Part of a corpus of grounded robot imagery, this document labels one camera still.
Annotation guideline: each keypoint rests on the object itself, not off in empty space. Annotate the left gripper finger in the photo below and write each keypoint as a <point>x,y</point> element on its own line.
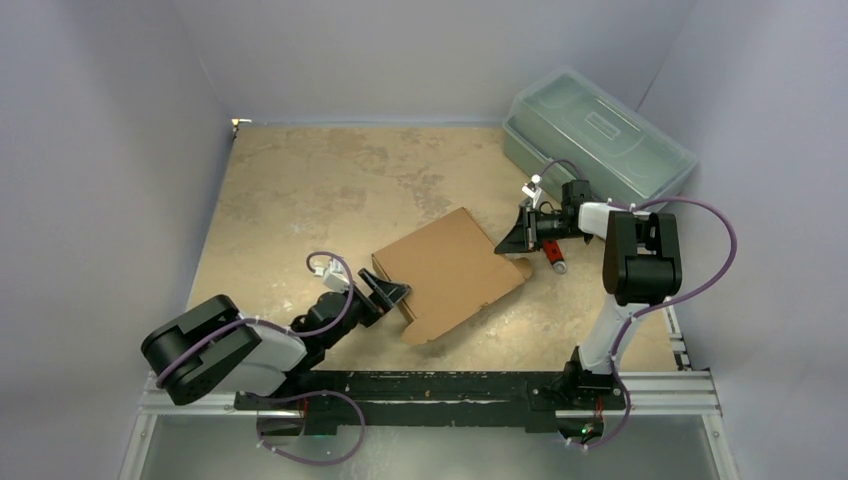
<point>374,282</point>
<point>391,294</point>

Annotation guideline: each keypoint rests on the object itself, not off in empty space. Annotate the translucent green plastic toolbox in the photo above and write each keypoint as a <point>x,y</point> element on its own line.
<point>564,127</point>

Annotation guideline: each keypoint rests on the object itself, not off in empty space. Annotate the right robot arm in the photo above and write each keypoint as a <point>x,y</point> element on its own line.
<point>642,267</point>

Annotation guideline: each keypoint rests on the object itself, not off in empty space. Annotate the aluminium frame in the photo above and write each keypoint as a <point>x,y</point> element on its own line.
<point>674,430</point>

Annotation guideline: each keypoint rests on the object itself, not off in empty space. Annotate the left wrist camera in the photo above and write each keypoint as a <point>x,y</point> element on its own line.
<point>333,275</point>

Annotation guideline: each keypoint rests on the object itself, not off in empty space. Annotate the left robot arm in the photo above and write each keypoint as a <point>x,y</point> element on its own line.
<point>214,347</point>

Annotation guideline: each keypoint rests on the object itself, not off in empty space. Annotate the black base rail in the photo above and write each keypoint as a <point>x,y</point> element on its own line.
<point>488,399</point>

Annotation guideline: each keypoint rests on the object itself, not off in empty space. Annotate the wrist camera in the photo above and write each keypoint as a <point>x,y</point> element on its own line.
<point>333,275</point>
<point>533,192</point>

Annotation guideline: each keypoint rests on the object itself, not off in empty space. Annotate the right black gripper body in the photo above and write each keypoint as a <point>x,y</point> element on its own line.
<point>530,225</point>

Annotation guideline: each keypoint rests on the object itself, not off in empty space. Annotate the red handled adjustable wrench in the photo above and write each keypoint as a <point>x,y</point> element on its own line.
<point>555,256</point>

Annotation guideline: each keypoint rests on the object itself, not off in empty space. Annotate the brown cardboard box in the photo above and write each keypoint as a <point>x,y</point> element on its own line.
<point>453,271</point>

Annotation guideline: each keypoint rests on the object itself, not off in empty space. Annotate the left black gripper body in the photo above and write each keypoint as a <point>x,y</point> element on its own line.
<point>365,309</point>

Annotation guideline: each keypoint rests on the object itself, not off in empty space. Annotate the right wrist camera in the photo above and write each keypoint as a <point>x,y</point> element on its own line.
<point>533,192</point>

